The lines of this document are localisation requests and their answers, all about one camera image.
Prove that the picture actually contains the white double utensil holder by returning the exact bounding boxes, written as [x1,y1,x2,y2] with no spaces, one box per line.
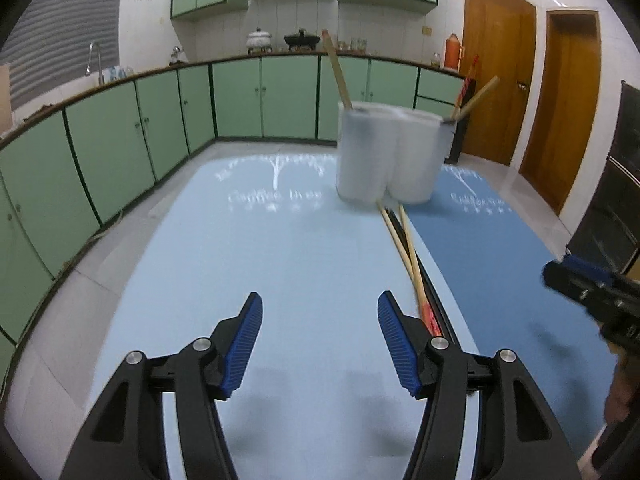
[335,101,456,206]

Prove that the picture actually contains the black cabinet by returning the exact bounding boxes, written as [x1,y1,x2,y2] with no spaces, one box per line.
[570,80,640,281]

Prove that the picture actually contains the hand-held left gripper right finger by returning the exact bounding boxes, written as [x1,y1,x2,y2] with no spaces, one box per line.
[376,290,583,480]

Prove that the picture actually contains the orange thermos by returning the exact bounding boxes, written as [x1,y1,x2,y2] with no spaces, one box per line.
[444,33,466,72]

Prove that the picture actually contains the bamboo chopstick red patterned end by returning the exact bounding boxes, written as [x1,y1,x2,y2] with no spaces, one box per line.
[452,55,481,121]
[376,200,437,332]
[397,204,432,312]

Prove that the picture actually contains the black wok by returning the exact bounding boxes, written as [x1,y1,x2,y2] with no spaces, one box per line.
[284,30,321,51]

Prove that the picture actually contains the plain bamboo chopstick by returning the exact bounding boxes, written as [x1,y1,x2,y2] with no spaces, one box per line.
[320,28,354,112]
[452,76,501,122]

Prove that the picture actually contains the green base cabinets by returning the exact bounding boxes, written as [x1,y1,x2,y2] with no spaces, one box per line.
[0,52,468,376]

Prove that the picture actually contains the metal kitchen faucet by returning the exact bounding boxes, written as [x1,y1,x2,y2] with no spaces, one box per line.
[85,41,106,86]

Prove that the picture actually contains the plain wooden door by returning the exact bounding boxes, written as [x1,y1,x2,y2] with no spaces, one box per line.
[517,9,603,216]

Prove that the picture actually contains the person's right hand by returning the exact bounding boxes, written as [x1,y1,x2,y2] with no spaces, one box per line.
[603,357,640,436]

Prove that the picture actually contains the white lidded pot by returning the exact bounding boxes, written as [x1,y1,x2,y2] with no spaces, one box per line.
[246,28,273,53]

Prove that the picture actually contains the dark blue tree-print mat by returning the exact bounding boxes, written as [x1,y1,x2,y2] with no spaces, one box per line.
[400,166,621,480]

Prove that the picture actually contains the black chopstick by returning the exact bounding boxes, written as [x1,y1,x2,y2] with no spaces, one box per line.
[392,207,453,346]

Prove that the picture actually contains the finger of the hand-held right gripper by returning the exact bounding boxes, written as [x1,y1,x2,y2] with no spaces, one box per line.
[544,259,640,324]
[561,254,619,284]

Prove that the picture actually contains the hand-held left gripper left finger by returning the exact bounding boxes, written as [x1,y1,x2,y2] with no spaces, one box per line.
[59,291,265,480]

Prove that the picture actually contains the light blue tree-print mat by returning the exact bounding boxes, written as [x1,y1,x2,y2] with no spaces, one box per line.
[75,152,483,480]

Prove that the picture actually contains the grey window blind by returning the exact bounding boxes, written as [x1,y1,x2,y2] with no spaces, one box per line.
[0,0,123,111]

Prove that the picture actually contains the wooden door with handle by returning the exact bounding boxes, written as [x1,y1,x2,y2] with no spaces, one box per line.
[457,0,538,166]

